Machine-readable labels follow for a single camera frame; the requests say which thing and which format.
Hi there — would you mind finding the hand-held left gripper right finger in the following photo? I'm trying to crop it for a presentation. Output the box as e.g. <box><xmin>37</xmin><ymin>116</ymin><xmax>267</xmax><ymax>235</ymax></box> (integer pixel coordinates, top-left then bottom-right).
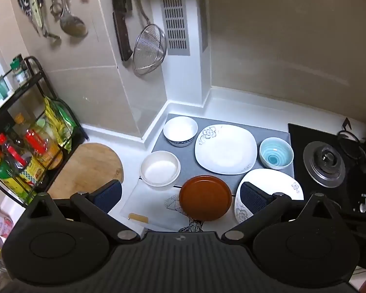
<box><xmin>221</xmin><ymin>181</ymin><xmax>342</xmax><ymax>242</ymax></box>

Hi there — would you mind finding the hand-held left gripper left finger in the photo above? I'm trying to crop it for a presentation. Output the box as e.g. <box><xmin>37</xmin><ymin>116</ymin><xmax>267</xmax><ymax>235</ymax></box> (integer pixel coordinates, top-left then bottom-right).
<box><xmin>27</xmin><ymin>179</ymin><xmax>141</xmax><ymax>242</ymax></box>

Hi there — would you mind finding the white square floral plate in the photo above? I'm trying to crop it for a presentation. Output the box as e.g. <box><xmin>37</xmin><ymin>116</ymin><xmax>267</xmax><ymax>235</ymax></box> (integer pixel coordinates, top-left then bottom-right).
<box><xmin>194</xmin><ymin>124</ymin><xmax>258</xmax><ymax>175</ymax></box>
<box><xmin>234</xmin><ymin>168</ymin><xmax>305</xmax><ymax>224</ymax></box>

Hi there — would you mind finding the blue swirl bowl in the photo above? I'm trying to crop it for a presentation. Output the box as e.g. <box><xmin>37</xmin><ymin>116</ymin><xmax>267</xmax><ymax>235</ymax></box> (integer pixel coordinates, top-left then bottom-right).
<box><xmin>259</xmin><ymin>137</ymin><xmax>294</xmax><ymax>170</ymax></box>

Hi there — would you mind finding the brown round plate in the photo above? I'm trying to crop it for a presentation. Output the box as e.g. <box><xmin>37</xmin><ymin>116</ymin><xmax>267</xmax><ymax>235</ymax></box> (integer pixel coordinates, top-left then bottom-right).
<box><xmin>179</xmin><ymin>175</ymin><xmax>233</xmax><ymax>222</ymax></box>

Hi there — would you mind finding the cream bowl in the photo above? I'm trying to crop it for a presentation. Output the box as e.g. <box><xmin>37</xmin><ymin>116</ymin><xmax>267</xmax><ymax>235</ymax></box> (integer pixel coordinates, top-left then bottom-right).
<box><xmin>140</xmin><ymin>150</ymin><xmax>181</xmax><ymax>191</ymax></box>

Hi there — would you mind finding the white bowl with blue band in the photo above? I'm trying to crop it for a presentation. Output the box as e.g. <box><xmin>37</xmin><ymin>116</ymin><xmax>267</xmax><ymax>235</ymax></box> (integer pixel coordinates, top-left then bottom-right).
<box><xmin>163</xmin><ymin>116</ymin><xmax>199</xmax><ymax>147</ymax></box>

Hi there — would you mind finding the round wooden cutting board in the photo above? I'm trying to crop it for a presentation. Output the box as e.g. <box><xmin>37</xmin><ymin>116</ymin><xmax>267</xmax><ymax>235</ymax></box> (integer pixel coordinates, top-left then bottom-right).
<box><xmin>46</xmin><ymin>143</ymin><xmax>124</xmax><ymax>200</ymax></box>

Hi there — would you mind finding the white patterned cutting mat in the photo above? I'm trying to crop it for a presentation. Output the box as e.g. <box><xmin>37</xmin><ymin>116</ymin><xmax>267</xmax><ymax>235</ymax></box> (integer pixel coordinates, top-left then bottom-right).
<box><xmin>119</xmin><ymin>178</ymin><xmax>235</xmax><ymax>232</ymax></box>

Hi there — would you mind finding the black glass gas stove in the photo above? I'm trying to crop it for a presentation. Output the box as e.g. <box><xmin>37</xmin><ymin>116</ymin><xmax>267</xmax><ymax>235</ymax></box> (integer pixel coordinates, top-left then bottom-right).
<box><xmin>288</xmin><ymin>123</ymin><xmax>366</xmax><ymax>220</ymax></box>

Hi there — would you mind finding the grey dish mat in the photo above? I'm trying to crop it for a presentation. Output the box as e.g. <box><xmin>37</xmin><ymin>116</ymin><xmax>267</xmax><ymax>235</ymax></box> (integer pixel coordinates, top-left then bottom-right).
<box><xmin>152</xmin><ymin>114</ymin><xmax>294</xmax><ymax>176</ymax></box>

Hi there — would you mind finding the round gas burner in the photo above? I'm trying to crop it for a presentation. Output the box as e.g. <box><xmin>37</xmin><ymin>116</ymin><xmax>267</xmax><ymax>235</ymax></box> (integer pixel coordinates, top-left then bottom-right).
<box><xmin>303</xmin><ymin>141</ymin><xmax>346</xmax><ymax>188</ymax></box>

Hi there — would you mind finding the oil bottle with red label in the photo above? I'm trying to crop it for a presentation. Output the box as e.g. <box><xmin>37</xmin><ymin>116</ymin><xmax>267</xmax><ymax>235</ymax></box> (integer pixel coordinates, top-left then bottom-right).
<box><xmin>24</xmin><ymin>128</ymin><xmax>64</xmax><ymax>171</ymax></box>

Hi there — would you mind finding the yellow green snack packet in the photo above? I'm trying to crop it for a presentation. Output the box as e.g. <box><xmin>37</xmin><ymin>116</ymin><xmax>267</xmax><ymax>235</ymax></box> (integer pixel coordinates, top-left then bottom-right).
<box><xmin>43</xmin><ymin>96</ymin><xmax>78</xmax><ymax>151</ymax></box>

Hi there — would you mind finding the black pot support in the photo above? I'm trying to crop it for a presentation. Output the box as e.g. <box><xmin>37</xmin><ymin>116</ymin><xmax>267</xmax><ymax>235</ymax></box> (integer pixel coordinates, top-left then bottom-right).
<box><xmin>337</xmin><ymin>117</ymin><xmax>366</xmax><ymax>171</ymax></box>

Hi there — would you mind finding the yellow cap bottle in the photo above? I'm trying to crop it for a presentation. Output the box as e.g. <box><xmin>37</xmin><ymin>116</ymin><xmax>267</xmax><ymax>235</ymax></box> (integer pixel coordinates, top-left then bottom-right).
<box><xmin>0</xmin><ymin>153</ymin><xmax>34</xmax><ymax>199</ymax></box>

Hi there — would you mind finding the red cap sauce bottle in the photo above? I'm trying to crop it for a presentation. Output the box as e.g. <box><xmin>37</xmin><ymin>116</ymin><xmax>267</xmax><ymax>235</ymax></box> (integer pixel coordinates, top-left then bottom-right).
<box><xmin>0</xmin><ymin>133</ymin><xmax>31</xmax><ymax>174</ymax></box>

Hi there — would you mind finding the black metal spice rack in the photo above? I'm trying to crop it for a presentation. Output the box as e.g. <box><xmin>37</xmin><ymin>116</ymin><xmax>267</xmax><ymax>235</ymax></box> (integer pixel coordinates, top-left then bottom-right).
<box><xmin>0</xmin><ymin>56</ymin><xmax>90</xmax><ymax>205</ymax></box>

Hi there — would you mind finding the green lid spice jar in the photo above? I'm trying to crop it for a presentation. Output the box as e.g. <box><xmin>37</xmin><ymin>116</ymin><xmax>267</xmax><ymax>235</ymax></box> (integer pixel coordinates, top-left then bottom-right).
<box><xmin>10</xmin><ymin>54</ymin><xmax>31</xmax><ymax>87</ymax></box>

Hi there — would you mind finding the dark kitchen knife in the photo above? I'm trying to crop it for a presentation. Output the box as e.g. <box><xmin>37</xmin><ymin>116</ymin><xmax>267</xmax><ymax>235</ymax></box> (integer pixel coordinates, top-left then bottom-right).
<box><xmin>110</xmin><ymin>0</ymin><xmax>133</xmax><ymax>62</ymax></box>

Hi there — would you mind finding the steel ladle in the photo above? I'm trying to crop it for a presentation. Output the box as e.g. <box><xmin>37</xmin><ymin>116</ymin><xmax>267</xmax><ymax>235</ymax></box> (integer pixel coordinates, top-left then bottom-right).
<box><xmin>56</xmin><ymin>0</ymin><xmax>88</xmax><ymax>37</ymax></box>

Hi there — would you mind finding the grey vent grille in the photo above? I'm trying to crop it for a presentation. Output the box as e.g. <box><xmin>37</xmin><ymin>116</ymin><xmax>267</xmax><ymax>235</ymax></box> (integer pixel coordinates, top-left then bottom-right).
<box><xmin>156</xmin><ymin>0</ymin><xmax>191</xmax><ymax>56</ymax></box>

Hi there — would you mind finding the pale green utensil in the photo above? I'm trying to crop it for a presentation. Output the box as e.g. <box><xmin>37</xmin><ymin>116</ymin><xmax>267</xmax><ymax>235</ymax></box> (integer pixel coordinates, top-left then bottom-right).
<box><xmin>26</xmin><ymin>0</ymin><xmax>61</xmax><ymax>40</ymax></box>

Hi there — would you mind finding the wire mesh skimmer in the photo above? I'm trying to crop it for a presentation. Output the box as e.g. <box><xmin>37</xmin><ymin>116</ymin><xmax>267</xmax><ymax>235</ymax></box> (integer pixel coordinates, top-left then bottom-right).
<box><xmin>129</xmin><ymin>0</ymin><xmax>168</xmax><ymax>76</ymax></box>

